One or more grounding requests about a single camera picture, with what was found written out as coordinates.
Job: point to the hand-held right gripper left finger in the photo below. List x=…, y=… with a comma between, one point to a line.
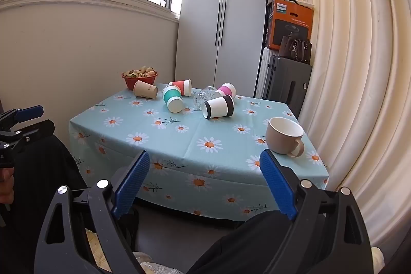
x=131, y=185

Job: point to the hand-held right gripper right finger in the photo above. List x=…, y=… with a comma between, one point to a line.
x=277, y=187

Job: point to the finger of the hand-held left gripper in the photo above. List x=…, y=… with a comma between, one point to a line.
x=38, y=129
x=29, y=112

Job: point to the teal paper cup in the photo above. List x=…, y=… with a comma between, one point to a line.
x=170, y=97

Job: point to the beige paper cup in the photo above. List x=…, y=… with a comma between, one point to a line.
x=144, y=89

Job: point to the black paper cup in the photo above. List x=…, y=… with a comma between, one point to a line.
x=220, y=106

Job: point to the pink paper cup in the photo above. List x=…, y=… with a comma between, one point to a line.
x=227, y=90

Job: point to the red paper cup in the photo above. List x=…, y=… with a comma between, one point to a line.
x=182, y=87

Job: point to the clear glass cup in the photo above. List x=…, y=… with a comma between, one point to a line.
x=205, y=97

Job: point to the person's left hand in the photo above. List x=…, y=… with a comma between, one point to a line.
x=4, y=187

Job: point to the person's black pants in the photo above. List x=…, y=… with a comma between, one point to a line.
x=32, y=171

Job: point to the beige ceramic mug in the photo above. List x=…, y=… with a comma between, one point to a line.
x=282, y=140

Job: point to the blue daisy print tablecloth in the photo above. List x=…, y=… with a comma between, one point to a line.
x=192, y=132

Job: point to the white fluffy slipper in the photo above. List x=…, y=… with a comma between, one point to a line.
x=154, y=264
x=377, y=261

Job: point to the red bowl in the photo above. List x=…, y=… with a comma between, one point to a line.
x=141, y=84

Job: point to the dark grey suitcase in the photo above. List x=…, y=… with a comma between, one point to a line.
x=285, y=81

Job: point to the food in bowl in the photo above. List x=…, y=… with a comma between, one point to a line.
x=141, y=71

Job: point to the white suitcase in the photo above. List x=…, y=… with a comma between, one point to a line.
x=264, y=71

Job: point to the brown handbag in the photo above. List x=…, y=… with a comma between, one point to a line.
x=297, y=49

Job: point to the cream curtain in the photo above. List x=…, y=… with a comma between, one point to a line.
x=353, y=68

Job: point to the orange cardboard box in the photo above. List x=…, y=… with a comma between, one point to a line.
x=289, y=20

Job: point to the white wardrobe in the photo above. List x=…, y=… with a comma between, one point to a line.
x=205, y=20

